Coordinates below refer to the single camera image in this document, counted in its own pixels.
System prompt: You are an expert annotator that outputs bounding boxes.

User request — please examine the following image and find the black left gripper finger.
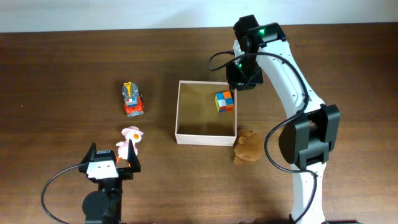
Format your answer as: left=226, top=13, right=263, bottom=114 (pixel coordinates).
left=127, top=139, right=141, bottom=173
left=78, top=142, right=96, bottom=172

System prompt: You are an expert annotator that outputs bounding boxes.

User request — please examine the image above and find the multicolour puzzle cube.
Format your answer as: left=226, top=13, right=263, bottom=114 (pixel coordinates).
left=215, top=91, right=234, bottom=113

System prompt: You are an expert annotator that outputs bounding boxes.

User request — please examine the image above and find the pink cardboard box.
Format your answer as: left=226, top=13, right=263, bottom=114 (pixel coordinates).
left=175, top=80, right=238, bottom=146

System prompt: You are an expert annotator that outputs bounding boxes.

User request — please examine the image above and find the brown plush capybara toy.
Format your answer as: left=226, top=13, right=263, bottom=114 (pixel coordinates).
left=234, top=129, right=264, bottom=165

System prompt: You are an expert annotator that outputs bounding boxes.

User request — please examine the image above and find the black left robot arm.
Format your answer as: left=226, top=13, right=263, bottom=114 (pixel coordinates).
left=78, top=141, right=141, bottom=224

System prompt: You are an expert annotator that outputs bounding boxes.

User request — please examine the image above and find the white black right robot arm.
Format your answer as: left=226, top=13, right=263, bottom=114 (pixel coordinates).
left=226, top=15, right=341, bottom=223

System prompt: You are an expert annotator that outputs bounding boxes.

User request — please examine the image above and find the pink duck toy with hat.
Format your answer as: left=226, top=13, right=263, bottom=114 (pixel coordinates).
left=116, top=126, right=144, bottom=163

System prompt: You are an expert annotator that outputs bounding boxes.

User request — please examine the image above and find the red grey toy truck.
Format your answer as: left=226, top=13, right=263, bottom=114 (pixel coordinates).
left=122, top=82, right=144, bottom=117

